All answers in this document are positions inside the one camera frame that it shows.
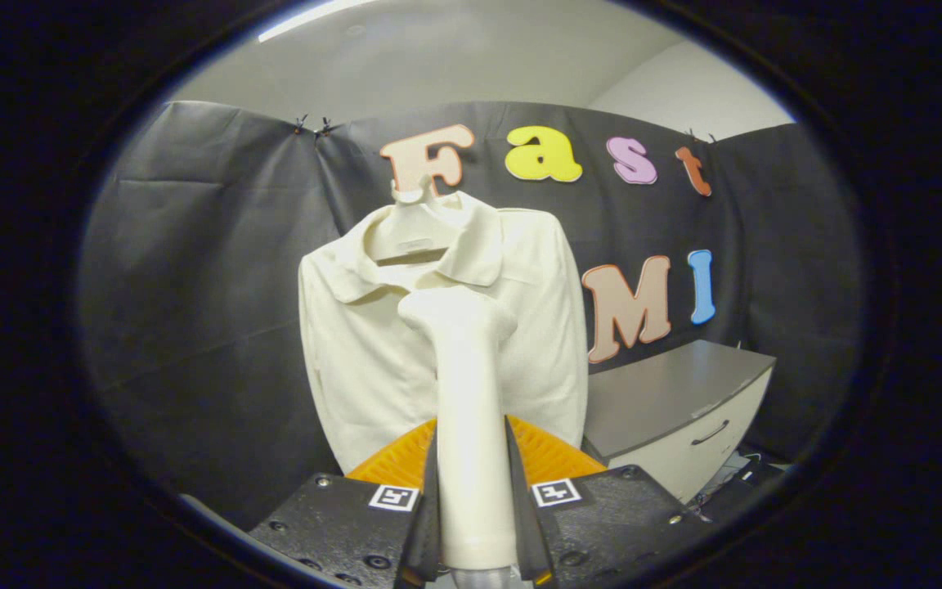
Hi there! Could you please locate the white cabinet with grey top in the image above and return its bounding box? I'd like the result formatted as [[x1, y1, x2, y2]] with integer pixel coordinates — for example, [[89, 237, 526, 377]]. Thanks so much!
[[581, 339, 777, 505]]

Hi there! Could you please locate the ceiling light panel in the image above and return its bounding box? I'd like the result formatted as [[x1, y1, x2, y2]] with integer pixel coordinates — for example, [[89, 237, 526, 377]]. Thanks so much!
[[257, 0, 378, 43]]

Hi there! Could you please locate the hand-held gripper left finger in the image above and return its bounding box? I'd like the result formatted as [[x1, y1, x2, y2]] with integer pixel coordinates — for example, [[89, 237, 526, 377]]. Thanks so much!
[[249, 417, 442, 589]]

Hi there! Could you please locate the dark cabinet drawer handle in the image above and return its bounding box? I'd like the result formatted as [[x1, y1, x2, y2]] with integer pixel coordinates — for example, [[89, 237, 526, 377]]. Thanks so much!
[[690, 419, 731, 447]]

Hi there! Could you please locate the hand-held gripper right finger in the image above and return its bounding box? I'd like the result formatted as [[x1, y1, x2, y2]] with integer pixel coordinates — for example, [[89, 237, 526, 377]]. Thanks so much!
[[506, 416, 709, 589]]

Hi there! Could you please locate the white clothes hanger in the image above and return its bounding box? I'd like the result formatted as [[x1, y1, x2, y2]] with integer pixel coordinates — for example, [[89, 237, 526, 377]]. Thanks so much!
[[363, 175, 473, 264]]

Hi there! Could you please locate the cream button-up shirt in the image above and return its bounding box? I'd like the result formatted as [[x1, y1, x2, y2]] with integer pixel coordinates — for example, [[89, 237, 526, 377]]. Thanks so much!
[[298, 191, 590, 476]]

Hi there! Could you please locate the white garment steamer head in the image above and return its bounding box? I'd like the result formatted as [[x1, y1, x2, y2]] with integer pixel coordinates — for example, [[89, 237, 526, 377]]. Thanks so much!
[[397, 288, 519, 573]]

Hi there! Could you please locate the tangle of thin cables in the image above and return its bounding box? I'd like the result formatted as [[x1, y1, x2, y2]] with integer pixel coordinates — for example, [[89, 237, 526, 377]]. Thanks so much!
[[688, 452, 787, 523]]

